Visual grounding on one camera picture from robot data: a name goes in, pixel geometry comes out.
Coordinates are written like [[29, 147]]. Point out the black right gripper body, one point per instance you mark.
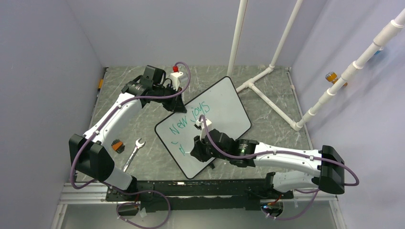
[[205, 151]]

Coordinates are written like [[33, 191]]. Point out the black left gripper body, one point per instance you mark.
[[169, 102]]

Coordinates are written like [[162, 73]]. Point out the white whiteboard black frame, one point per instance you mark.
[[218, 107]]

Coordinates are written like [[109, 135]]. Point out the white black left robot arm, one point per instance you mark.
[[91, 152]]

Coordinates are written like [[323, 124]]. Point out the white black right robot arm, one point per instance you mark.
[[320, 169]]

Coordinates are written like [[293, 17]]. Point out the silver open-end wrench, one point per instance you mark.
[[138, 145]]

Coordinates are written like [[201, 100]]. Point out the orange black clamp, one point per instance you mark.
[[118, 146]]

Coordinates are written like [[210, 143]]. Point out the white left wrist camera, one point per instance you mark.
[[178, 78]]

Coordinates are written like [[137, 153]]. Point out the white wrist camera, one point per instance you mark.
[[204, 125], [178, 78]]

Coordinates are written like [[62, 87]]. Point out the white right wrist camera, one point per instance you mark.
[[204, 125]]

